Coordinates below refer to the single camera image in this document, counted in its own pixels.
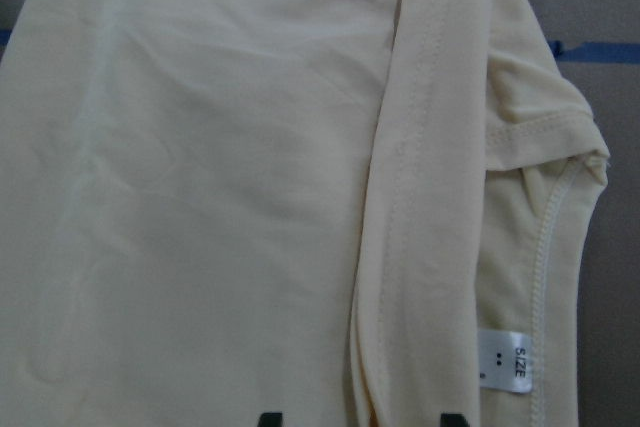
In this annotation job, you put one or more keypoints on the cream long-sleeve printed shirt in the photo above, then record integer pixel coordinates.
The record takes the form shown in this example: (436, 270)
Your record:
(354, 212)

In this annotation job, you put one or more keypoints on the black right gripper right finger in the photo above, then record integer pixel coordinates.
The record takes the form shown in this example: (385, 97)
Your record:
(450, 419)

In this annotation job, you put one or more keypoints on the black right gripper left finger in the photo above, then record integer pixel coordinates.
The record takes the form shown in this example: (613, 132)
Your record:
(271, 419)

